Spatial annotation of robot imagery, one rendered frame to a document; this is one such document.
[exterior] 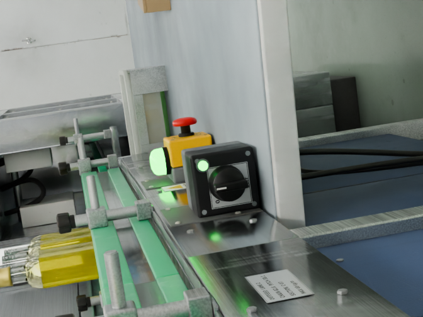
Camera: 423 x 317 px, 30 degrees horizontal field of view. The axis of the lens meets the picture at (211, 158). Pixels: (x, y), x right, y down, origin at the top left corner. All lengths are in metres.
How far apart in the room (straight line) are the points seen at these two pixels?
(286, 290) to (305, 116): 2.02
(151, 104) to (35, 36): 3.59
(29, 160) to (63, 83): 2.66
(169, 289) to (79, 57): 4.55
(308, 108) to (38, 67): 2.91
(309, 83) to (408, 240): 1.84
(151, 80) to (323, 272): 1.09
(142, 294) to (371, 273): 0.22
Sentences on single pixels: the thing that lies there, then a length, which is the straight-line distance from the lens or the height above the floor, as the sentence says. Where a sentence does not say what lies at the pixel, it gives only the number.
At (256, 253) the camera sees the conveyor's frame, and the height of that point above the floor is 0.81.
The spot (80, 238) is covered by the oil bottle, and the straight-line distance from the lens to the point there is 1.57.
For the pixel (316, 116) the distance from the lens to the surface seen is 2.67.
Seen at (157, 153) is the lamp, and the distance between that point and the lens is 1.27.
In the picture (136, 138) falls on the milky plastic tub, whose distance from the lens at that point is 1.74.
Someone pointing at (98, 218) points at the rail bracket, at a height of 0.95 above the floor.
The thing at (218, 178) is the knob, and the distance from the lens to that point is 0.95.
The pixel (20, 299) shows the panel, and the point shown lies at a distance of 1.81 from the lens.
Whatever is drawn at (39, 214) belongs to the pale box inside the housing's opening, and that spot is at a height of 1.12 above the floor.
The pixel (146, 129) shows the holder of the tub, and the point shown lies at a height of 0.81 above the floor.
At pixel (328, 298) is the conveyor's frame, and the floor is 0.79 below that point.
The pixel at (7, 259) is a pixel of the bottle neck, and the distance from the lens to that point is 1.59.
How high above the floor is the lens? 0.97
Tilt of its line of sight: 10 degrees down
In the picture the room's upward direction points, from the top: 99 degrees counter-clockwise
